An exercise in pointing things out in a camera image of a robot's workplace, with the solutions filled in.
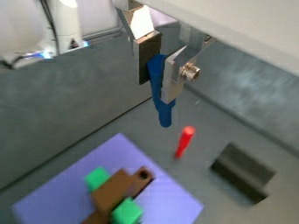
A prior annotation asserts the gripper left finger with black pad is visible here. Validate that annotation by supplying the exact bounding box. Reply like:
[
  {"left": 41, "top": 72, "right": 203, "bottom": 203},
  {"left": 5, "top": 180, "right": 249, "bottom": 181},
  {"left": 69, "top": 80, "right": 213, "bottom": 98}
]
[{"left": 112, "top": 0, "right": 161, "bottom": 85}]

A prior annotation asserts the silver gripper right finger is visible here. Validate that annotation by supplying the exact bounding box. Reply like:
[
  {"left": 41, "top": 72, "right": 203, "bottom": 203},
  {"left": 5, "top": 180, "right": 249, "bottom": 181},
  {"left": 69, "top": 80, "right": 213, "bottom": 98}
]
[{"left": 162, "top": 24, "right": 215, "bottom": 100}]

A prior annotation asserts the blue peg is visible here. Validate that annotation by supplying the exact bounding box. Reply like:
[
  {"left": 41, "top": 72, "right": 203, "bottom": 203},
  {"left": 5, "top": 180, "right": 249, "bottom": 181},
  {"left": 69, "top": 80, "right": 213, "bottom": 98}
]
[{"left": 146, "top": 54, "right": 174, "bottom": 128}]

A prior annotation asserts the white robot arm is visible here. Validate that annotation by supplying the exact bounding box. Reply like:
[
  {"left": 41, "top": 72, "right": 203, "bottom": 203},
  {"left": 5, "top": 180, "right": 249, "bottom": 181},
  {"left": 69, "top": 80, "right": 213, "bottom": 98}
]
[{"left": 0, "top": 0, "right": 215, "bottom": 106}]

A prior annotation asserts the black fixture stand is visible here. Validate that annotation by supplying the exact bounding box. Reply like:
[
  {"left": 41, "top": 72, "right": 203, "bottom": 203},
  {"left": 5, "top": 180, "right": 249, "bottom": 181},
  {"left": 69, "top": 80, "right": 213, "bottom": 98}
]
[{"left": 209, "top": 143, "right": 276, "bottom": 204}]

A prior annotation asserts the red peg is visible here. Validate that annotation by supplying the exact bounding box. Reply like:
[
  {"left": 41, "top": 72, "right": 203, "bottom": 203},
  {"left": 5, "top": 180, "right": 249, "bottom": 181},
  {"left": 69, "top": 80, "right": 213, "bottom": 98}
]
[{"left": 173, "top": 126, "right": 196, "bottom": 158}]

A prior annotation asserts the brown L-shaped block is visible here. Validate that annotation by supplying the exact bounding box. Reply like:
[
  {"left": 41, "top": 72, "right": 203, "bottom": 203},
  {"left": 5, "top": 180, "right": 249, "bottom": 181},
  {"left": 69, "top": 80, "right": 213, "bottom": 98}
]
[{"left": 81, "top": 166, "right": 154, "bottom": 224}]

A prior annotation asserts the left green block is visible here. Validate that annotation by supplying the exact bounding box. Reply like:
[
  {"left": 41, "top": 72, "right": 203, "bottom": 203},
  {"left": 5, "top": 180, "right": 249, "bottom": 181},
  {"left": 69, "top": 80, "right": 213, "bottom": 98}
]
[{"left": 84, "top": 167, "right": 109, "bottom": 193}]

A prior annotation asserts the green block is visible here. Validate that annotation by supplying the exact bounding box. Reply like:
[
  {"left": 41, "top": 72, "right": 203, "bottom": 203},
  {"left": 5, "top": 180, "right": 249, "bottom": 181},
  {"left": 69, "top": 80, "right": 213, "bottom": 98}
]
[
  {"left": 110, "top": 198, "right": 144, "bottom": 224},
  {"left": 84, "top": 167, "right": 109, "bottom": 193}
]

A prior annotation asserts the right green block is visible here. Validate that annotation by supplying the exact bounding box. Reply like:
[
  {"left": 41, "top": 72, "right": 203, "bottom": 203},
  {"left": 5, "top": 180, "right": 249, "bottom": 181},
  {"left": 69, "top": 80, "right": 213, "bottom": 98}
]
[{"left": 110, "top": 198, "right": 144, "bottom": 224}]

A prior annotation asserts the purple base block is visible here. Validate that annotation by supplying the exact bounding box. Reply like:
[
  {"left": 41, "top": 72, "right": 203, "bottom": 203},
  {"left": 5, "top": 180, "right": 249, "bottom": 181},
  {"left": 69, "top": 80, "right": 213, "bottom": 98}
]
[{"left": 12, "top": 134, "right": 203, "bottom": 224}]

